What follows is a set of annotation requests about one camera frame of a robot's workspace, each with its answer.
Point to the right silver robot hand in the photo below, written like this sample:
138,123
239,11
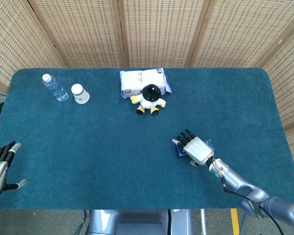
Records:
198,149

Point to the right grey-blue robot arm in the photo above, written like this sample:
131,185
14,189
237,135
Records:
240,183

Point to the white table leg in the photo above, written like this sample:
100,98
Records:
203,220

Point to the black-headed plush doll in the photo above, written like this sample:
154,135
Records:
150,93

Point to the blue felt table mat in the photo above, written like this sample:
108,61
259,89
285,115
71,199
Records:
112,151

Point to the white blue tissue pack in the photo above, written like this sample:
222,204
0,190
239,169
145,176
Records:
137,78

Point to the grey-blue robot torso base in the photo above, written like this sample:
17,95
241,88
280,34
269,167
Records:
137,222

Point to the clear plastic water bottle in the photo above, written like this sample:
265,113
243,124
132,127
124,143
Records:
55,89

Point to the upturned white paper cup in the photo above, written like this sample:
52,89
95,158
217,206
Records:
79,94

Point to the woven bamboo folding screen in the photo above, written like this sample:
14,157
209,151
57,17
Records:
161,31

